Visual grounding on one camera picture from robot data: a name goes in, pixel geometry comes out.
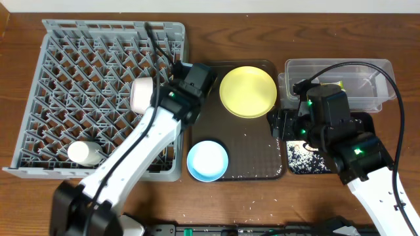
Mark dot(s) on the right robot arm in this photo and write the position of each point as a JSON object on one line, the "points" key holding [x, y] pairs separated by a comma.
{"points": [[348, 144]]}

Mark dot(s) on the light blue bowl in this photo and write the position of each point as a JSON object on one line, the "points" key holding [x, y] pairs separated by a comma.
{"points": [[207, 161]]}

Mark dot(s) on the grey plastic dish rack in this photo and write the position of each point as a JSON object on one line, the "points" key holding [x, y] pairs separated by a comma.
{"points": [[81, 90]]}

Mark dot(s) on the clear plastic bin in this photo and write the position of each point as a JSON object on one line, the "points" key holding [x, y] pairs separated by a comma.
{"points": [[365, 87]]}

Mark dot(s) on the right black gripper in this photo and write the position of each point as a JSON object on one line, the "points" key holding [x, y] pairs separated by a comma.
{"points": [[282, 122]]}

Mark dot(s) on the dark brown serving tray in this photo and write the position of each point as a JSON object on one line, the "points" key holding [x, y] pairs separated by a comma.
{"points": [[253, 153]]}

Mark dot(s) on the spilled rice pile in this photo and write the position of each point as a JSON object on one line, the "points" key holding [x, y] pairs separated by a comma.
{"points": [[303, 159]]}

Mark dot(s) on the yellow round plate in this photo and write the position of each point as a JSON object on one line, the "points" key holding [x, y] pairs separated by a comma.
{"points": [[248, 92]]}

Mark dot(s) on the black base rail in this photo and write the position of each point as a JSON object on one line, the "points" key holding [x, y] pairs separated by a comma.
{"points": [[173, 230]]}

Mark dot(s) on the white round bowl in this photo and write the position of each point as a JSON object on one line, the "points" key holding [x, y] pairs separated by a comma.
{"points": [[141, 93]]}

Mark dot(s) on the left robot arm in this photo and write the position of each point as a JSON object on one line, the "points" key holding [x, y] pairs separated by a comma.
{"points": [[94, 206]]}

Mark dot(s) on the white cup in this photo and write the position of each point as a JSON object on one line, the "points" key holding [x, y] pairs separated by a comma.
{"points": [[84, 153]]}

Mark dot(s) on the green orange snack wrapper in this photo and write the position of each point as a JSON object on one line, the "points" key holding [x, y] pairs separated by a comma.
{"points": [[339, 83]]}

